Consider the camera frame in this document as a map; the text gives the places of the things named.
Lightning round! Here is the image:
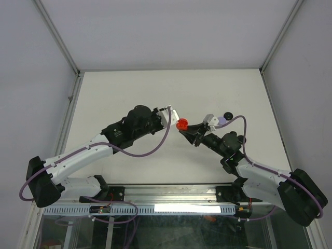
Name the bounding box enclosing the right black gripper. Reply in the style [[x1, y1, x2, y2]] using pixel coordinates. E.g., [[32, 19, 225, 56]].
[[179, 122, 227, 158]]

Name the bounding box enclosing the red round charging case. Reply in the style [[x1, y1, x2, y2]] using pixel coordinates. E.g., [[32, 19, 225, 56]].
[[176, 118, 188, 131]]

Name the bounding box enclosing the purple round charging case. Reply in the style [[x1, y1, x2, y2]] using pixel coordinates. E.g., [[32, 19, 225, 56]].
[[218, 117, 227, 127]]

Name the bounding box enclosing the black round charging case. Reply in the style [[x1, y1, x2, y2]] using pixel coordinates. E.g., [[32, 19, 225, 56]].
[[223, 112, 233, 121]]

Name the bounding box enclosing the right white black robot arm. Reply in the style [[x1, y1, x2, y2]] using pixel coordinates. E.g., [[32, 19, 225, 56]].
[[176, 119, 328, 227]]

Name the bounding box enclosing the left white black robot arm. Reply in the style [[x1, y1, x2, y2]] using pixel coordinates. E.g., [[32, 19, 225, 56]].
[[19, 105, 177, 208]]

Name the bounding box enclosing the small electronics board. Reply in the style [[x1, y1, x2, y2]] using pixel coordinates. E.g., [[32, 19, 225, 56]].
[[89, 205, 112, 214]]

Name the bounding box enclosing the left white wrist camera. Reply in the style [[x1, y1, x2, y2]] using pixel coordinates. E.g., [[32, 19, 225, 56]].
[[157, 105, 179, 128]]

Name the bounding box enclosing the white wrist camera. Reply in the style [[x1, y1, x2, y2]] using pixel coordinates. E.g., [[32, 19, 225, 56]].
[[157, 105, 179, 128], [203, 114, 219, 131]]

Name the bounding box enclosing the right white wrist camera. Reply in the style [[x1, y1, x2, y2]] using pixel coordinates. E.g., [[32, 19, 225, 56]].
[[203, 114, 219, 131]]

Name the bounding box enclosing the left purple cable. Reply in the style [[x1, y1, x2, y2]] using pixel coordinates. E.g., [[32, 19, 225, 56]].
[[19, 106, 173, 202]]

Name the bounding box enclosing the purple cable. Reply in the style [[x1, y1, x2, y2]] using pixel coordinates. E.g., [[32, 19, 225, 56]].
[[19, 106, 173, 202], [215, 115, 324, 223]]

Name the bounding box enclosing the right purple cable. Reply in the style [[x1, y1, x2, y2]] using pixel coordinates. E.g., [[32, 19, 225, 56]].
[[215, 115, 324, 223]]

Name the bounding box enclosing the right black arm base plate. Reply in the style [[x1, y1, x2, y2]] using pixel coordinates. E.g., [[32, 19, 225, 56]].
[[215, 185, 250, 205]]

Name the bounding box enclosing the aluminium mounting rail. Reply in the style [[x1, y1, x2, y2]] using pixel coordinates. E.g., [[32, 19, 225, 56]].
[[31, 183, 278, 205]]

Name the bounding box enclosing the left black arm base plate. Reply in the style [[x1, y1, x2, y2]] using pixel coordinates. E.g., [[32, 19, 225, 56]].
[[79, 186, 125, 203]]

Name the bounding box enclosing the left aluminium frame post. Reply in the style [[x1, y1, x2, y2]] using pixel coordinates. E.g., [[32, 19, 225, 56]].
[[32, 0, 81, 76]]

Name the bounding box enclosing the aluminium frame post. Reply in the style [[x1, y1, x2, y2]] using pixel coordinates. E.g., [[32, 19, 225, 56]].
[[259, 0, 305, 75], [32, 0, 81, 76]]

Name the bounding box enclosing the white slotted cable duct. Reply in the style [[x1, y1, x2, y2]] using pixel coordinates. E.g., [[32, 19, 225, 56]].
[[43, 204, 236, 216]]

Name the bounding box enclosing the right aluminium frame post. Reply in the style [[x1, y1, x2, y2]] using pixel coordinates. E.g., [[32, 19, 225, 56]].
[[259, 0, 305, 75]]

